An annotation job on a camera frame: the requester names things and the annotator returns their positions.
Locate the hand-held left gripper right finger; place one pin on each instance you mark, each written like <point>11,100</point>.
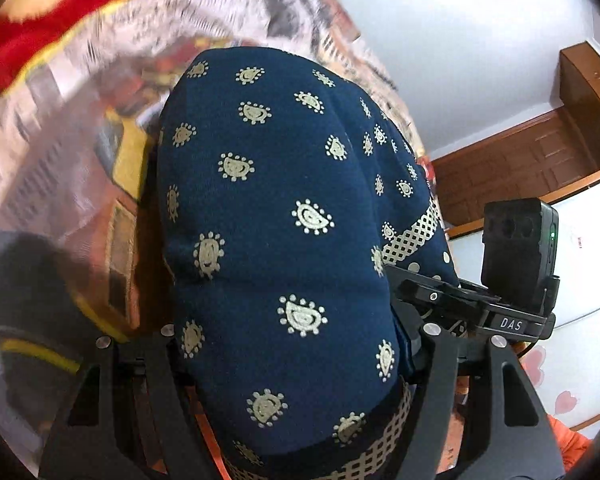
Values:
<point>450,410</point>

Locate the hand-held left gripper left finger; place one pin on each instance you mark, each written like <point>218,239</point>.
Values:
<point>145,385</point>

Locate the navy patterned garment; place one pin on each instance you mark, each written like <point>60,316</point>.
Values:
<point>280,220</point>

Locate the white refrigerator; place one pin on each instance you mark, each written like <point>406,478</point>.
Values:
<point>585,265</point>

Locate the wooden door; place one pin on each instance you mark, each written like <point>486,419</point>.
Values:
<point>520,170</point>

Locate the orange cloth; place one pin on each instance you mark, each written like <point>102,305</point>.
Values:
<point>570,447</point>

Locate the wooden wardrobe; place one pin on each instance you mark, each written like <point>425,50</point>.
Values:
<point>587,85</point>

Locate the printed blanket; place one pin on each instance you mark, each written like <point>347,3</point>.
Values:
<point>60,160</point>

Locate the red and yellow blanket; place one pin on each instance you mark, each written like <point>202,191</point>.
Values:
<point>35,15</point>

